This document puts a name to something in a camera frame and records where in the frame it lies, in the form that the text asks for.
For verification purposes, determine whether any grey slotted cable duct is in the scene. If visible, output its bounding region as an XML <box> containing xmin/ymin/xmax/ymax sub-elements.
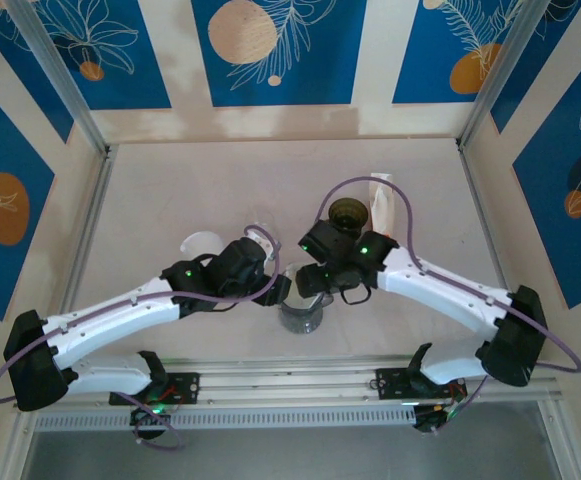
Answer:
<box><xmin>34</xmin><ymin>407</ymin><xmax>416</xmax><ymax>432</ymax></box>

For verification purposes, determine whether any aluminium frame post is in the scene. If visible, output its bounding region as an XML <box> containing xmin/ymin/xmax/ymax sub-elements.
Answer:
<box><xmin>457</xmin><ymin>0</ymin><xmax>559</xmax><ymax>151</ymax></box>
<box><xmin>0</xmin><ymin>424</ymin><xmax>39</xmax><ymax>480</ymax></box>
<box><xmin>537</xmin><ymin>397</ymin><xmax>581</xmax><ymax>480</ymax></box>
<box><xmin>4</xmin><ymin>0</ymin><xmax>116</xmax><ymax>157</ymax></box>

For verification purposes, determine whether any olive green coffee dripper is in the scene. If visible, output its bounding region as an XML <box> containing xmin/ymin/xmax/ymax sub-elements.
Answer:
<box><xmin>325</xmin><ymin>197</ymin><xmax>371</xmax><ymax>239</ymax></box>

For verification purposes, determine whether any aluminium table side rail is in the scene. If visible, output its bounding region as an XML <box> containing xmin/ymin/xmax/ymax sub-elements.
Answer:
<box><xmin>54</xmin><ymin>144</ymin><xmax>119</xmax><ymax>331</ymax></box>
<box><xmin>457</xmin><ymin>142</ymin><xmax>516</xmax><ymax>296</ymax></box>

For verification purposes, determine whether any black electronics box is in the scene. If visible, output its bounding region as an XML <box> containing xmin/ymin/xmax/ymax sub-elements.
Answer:
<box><xmin>129</xmin><ymin>404</ymin><xmax>171</xmax><ymax>441</ymax></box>
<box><xmin>412</xmin><ymin>403</ymin><xmax>451</xmax><ymax>434</ymax></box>

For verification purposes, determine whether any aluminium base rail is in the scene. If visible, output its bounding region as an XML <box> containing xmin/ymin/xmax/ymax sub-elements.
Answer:
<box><xmin>159</xmin><ymin>353</ymin><xmax>566</xmax><ymax>401</ymax></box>

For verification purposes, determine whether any white and orange filter box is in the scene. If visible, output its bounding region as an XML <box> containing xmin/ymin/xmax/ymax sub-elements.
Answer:
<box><xmin>369</xmin><ymin>172</ymin><xmax>396</xmax><ymax>236</ymax></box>

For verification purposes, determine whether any clear glass server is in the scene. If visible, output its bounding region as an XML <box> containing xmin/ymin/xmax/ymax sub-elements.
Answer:
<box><xmin>243</xmin><ymin>203</ymin><xmax>279</xmax><ymax>239</ymax></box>

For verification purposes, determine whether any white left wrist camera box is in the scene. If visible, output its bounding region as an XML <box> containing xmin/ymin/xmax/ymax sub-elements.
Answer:
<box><xmin>244</xmin><ymin>225</ymin><xmax>280</xmax><ymax>264</ymax></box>

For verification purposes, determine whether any grey textured glass mug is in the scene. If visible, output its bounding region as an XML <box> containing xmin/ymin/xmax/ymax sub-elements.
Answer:
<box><xmin>278</xmin><ymin>292</ymin><xmax>325</xmax><ymax>335</ymax></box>

